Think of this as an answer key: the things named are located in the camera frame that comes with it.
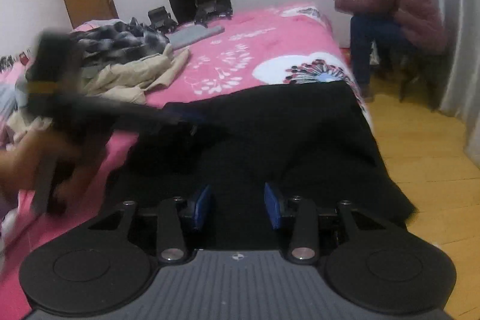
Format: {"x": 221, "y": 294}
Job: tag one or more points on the person's left forearm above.
{"x": 9, "y": 170}

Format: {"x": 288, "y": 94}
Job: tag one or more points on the grey curtain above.
{"x": 457, "y": 24}

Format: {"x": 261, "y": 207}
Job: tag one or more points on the plain black trousers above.
{"x": 300, "y": 125}

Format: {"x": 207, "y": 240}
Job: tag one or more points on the beige jacket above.
{"x": 131, "y": 76}

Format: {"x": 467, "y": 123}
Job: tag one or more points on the pink floral blanket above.
{"x": 262, "y": 42}

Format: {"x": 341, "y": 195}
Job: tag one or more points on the colourful small clutter pile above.
{"x": 13, "y": 61}

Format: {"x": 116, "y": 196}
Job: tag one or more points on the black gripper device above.
{"x": 161, "y": 18}
{"x": 210, "y": 9}

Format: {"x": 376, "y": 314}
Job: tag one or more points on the dark plaid shirt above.
{"x": 120, "y": 40}

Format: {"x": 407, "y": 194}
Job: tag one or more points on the person's left hand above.
{"x": 75, "y": 170}

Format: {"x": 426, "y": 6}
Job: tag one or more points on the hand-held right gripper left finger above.
{"x": 202, "y": 205}

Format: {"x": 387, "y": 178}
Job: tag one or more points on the dark wooden stool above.
{"x": 427, "y": 76}

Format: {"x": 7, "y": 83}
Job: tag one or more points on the grey folded cloth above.
{"x": 195, "y": 37}

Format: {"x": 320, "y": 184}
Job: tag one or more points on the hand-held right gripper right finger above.
{"x": 272, "y": 205}

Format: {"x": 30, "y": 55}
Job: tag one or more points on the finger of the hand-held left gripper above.
{"x": 157, "y": 119}

